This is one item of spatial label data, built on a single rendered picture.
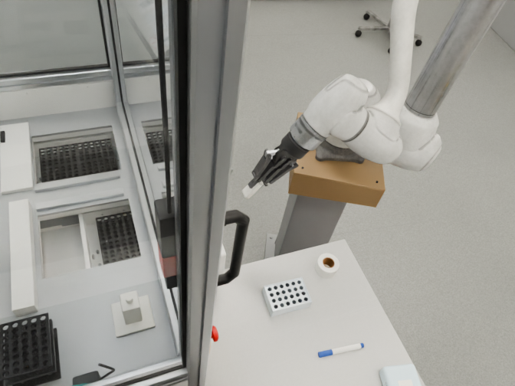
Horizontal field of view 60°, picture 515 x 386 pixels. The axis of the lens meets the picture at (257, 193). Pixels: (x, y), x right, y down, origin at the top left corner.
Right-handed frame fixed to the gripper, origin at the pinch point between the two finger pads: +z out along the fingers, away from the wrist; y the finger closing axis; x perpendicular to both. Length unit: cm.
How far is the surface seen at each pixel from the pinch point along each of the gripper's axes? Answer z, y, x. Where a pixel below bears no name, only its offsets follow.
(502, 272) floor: -5, -184, 19
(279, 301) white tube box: 16.6, -13.0, 27.0
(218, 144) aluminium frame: -41, 64, 45
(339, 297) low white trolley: 8.3, -31.1, 30.1
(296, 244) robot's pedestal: 37, -69, -14
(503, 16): -115, -323, -194
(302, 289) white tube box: 12.0, -19.7, 25.6
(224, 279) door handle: -16, 42, 42
